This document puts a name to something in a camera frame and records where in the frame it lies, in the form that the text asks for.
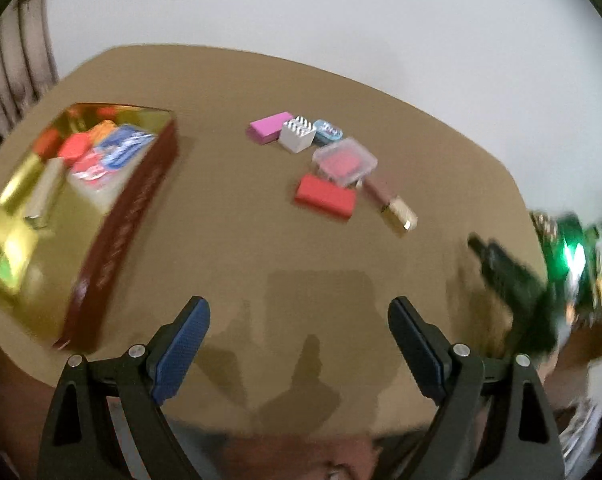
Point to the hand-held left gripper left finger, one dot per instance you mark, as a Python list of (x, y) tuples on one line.
[(180, 352)]

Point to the brown box with gold lining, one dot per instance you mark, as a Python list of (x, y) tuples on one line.
[(116, 240)]

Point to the brown and gold lipstick tube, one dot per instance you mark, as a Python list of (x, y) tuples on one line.
[(393, 210)]

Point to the blue and red packet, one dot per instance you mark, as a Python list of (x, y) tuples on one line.
[(113, 155)]

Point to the person's right forearm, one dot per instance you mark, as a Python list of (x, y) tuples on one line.
[(581, 365)]

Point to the pink block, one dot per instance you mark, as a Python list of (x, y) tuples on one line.
[(270, 127)]

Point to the red flat block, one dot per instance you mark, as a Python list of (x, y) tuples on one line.
[(325, 196)]

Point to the clear case with pink insert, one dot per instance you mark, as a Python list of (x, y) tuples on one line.
[(345, 161)]

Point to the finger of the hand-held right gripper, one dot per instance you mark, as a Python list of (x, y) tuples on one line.
[(511, 277)]

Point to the white ribbed box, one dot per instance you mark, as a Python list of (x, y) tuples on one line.
[(296, 136)]

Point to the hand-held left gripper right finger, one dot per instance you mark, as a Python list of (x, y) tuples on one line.
[(415, 350)]

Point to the beige curtain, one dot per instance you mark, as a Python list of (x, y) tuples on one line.
[(16, 70)]

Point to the blue oval tin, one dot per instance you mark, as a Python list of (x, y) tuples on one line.
[(328, 131)]

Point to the orange block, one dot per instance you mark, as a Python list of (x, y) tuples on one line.
[(103, 131)]

